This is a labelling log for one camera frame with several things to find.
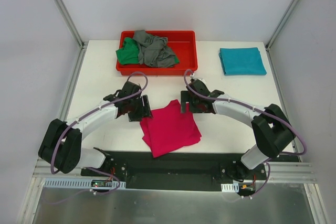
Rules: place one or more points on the grey t shirt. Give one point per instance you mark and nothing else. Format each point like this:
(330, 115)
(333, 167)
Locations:
(154, 51)

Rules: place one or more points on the left white cable duct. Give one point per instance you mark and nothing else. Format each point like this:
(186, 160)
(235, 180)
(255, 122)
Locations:
(83, 184)

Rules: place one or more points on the right aluminium frame post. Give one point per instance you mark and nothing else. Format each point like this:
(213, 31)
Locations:
(283, 21)

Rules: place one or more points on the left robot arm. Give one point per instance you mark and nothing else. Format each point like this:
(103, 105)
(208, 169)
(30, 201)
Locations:
(62, 144)

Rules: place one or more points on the green t shirt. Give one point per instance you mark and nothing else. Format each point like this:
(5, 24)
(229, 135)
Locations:
(128, 53)

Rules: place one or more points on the white cable duct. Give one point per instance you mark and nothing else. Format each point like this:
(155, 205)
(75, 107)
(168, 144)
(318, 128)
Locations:
(230, 188)
(83, 184)

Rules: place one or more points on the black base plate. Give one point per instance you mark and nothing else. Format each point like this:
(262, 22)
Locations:
(173, 171)

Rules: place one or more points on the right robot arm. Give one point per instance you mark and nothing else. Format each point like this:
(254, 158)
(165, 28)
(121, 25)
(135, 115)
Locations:
(270, 127)

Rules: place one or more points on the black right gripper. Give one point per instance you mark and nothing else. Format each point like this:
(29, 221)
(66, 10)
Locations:
(185, 101)

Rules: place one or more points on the magenta t shirt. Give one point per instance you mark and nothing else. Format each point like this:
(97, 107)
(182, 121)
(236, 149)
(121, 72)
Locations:
(169, 129)

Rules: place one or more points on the right white cable duct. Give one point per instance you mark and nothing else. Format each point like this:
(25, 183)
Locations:
(230, 188)

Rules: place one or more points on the left aluminium frame post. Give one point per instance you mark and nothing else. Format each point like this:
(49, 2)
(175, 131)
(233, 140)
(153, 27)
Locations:
(70, 23)

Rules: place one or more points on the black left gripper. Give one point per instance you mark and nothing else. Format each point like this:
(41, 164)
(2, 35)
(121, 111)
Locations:
(140, 108)

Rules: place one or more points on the red plastic bin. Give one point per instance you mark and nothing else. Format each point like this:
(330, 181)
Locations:
(182, 42)

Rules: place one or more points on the aluminium frame post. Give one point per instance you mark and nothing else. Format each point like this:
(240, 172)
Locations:
(70, 23)
(283, 21)

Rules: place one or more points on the folded teal t shirt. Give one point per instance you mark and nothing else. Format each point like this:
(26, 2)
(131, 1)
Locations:
(242, 61)

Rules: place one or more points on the aluminium front rail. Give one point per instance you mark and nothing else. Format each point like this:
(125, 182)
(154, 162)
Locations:
(280, 172)

